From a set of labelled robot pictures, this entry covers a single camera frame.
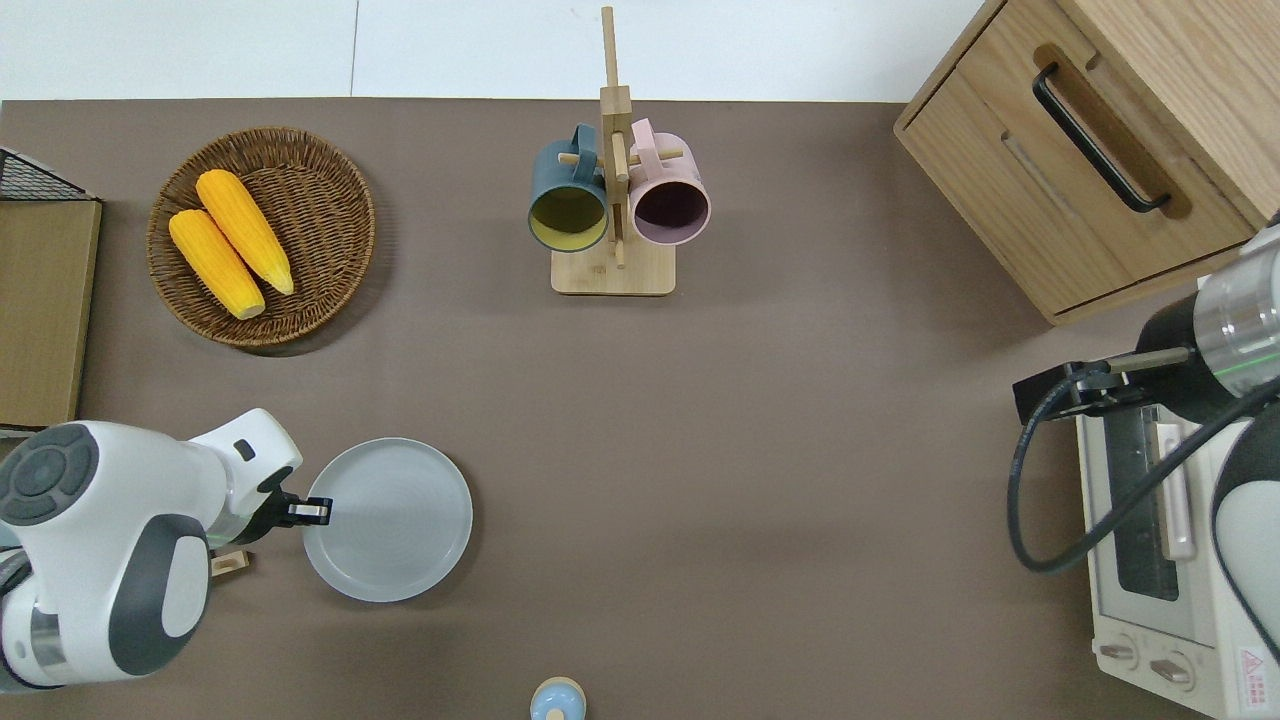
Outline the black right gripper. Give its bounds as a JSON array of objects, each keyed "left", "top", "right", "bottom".
[{"left": 1013, "top": 293, "right": 1219, "bottom": 425}]

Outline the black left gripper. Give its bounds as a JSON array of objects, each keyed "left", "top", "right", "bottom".
[{"left": 235, "top": 465, "right": 332, "bottom": 547}]

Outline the gray plate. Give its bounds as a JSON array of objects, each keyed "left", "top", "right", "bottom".
[{"left": 302, "top": 437, "right": 474, "bottom": 603}]

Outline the wooden cabinet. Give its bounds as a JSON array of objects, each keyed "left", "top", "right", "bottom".
[{"left": 893, "top": 0, "right": 1280, "bottom": 327}]

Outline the cream toaster oven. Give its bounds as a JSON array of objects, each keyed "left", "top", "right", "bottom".
[{"left": 1075, "top": 405, "right": 1280, "bottom": 720}]

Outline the yellow corn cob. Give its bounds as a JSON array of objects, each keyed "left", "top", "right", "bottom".
[
  {"left": 168, "top": 208, "right": 267, "bottom": 321},
  {"left": 195, "top": 168, "right": 296, "bottom": 297}
]

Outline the small blue round object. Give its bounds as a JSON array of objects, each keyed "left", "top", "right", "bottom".
[{"left": 530, "top": 677, "right": 587, "bottom": 720}]

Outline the brown wicker basket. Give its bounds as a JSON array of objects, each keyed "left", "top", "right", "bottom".
[{"left": 147, "top": 126, "right": 377, "bottom": 348}]

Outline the wooden board lid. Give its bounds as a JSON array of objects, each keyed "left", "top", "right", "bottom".
[{"left": 0, "top": 198, "right": 103, "bottom": 429}]

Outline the wooden mug tree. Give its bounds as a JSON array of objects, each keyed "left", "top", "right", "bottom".
[{"left": 551, "top": 5, "right": 686, "bottom": 297}]

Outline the dark teal mug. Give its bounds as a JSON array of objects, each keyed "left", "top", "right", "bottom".
[{"left": 527, "top": 123, "right": 610, "bottom": 253}]

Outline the pink mug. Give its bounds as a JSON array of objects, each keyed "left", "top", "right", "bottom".
[{"left": 628, "top": 118, "right": 712, "bottom": 247}]

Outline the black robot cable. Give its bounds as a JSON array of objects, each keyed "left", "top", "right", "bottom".
[{"left": 1007, "top": 365, "right": 1280, "bottom": 574}]

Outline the black cabinet handle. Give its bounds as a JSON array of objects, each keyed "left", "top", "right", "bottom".
[{"left": 1032, "top": 62, "right": 1172, "bottom": 214}]

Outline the black wire grid box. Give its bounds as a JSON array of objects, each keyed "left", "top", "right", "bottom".
[{"left": 0, "top": 147, "right": 103, "bottom": 436}]

